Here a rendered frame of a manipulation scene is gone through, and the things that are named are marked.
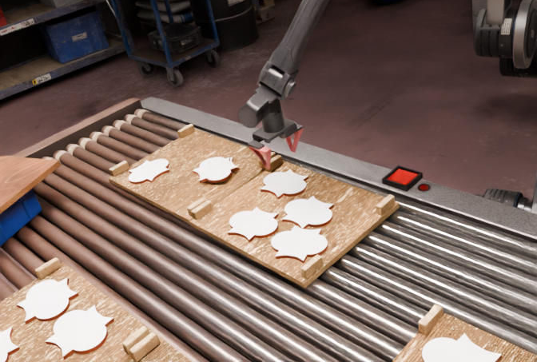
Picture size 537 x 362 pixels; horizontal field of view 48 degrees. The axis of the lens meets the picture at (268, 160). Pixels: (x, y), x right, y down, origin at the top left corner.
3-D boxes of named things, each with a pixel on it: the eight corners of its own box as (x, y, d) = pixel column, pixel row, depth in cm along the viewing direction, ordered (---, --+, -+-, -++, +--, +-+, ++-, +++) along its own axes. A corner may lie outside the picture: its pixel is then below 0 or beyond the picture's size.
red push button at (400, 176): (399, 172, 162) (399, 168, 161) (418, 178, 158) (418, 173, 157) (386, 183, 158) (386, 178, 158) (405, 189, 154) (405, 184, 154)
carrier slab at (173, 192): (196, 133, 204) (194, 129, 203) (281, 163, 176) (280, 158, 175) (109, 182, 184) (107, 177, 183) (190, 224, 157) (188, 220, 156)
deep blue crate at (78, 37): (95, 40, 608) (83, 4, 590) (110, 47, 577) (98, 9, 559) (48, 56, 587) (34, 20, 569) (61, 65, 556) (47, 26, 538)
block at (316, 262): (319, 261, 133) (317, 252, 132) (324, 264, 132) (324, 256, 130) (300, 276, 130) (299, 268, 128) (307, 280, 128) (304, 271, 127)
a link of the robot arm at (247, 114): (298, 79, 144) (269, 61, 146) (274, 101, 137) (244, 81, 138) (283, 114, 153) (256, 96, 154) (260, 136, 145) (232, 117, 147)
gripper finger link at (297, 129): (308, 151, 161) (302, 121, 156) (289, 163, 157) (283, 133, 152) (290, 145, 166) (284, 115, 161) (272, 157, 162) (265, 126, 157)
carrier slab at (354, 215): (283, 164, 175) (281, 159, 175) (399, 207, 147) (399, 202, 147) (190, 225, 156) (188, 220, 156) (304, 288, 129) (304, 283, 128)
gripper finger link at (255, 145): (289, 163, 157) (284, 132, 153) (270, 176, 154) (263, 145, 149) (272, 157, 162) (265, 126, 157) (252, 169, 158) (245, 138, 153)
